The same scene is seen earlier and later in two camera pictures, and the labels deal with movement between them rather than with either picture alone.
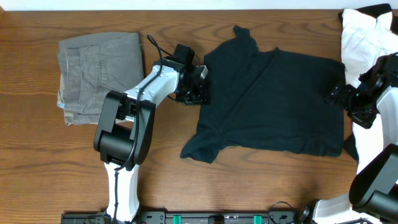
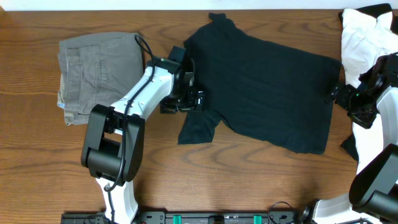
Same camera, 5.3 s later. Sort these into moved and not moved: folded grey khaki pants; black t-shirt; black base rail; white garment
Moved: black t-shirt
Not moved: folded grey khaki pants; white garment; black base rail
